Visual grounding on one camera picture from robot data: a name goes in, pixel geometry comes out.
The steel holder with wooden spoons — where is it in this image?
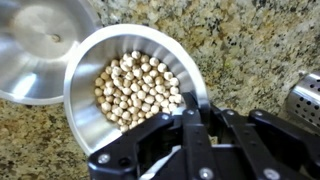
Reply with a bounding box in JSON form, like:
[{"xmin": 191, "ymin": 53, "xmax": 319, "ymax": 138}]
[{"xmin": 285, "ymin": 70, "xmax": 320, "ymax": 129}]

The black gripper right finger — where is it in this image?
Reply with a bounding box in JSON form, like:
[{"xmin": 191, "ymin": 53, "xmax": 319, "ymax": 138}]
[{"xmin": 212, "ymin": 107, "xmax": 320, "ymax": 180}]

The pile of beige chickpeas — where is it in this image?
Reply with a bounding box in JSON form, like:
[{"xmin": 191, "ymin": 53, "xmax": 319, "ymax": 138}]
[{"xmin": 93, "ymin": 49, "xmax": 184, "ymax": 134}]

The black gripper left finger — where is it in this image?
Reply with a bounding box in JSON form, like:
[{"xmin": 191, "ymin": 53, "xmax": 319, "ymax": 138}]
[{"xmin": 86, "ymin": 90, "xmax": 218, "ymax": 180}]

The small stainless steel bowl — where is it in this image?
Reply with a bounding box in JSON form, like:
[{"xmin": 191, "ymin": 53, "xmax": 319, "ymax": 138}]
[
  {"xmin": 0, "ymin": 0, "xmax": 103, "ymax": 106},
  {"xmin": 63, "ymin": 23, "xmax": 211, "ymax": 157}
]

